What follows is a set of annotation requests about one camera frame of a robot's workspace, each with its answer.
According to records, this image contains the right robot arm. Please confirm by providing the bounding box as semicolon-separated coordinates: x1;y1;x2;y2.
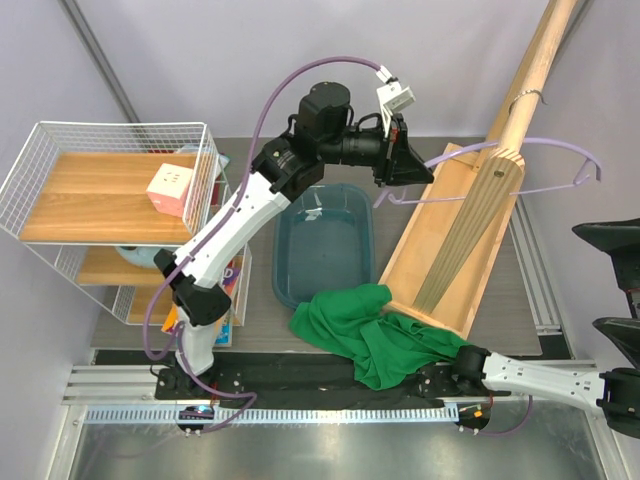
451;219;639;439

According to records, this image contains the green tank top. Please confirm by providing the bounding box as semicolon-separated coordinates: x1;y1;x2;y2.
289;284;469;391

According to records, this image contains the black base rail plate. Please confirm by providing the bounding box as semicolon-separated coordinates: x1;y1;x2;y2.
154;349;511;410

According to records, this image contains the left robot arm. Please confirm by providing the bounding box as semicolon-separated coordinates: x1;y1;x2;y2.
154;79;434;399

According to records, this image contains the pink white cube socket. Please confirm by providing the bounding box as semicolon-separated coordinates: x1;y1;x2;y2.
146;163;194;217

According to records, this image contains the teal plastic basin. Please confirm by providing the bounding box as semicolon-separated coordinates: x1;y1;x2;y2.
272;183;376;309

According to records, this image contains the colourful children's book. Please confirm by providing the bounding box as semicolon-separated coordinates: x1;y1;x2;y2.
161;255;243;347

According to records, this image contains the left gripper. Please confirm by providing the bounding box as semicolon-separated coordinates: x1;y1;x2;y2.
319;111;433;187

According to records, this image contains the lilac plastic clothes hanger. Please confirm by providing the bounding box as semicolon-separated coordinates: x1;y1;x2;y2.
373;137;603;209

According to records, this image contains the white wire shelf rack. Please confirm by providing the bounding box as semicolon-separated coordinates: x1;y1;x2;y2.
1;121;231;325

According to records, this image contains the white slotted cable duct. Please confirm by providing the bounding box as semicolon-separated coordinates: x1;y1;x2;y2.
85;404;459;425

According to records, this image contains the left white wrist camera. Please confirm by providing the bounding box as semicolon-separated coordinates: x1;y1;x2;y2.
376;66;416;132

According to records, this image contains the wooden clothes rack stand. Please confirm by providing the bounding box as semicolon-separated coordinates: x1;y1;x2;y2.
380;1;576;338

